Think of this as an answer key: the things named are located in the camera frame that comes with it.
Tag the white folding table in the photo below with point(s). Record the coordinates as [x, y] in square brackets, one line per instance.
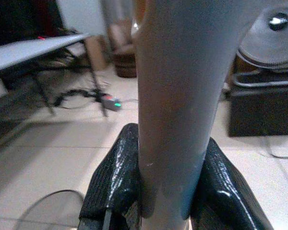
[36, 50]

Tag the brown wooden stool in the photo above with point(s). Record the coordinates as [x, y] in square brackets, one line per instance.
[126, 64]

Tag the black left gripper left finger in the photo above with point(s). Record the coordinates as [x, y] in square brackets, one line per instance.
[115, 172]

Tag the black box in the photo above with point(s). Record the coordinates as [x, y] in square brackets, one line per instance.
[261, 110]

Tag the grey power strip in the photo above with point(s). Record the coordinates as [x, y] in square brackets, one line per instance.
[112, 101]

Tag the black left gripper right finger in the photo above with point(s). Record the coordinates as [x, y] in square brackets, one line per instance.
[225, 189]

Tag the transparent round bin rim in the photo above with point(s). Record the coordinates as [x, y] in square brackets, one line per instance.
[50, 210]

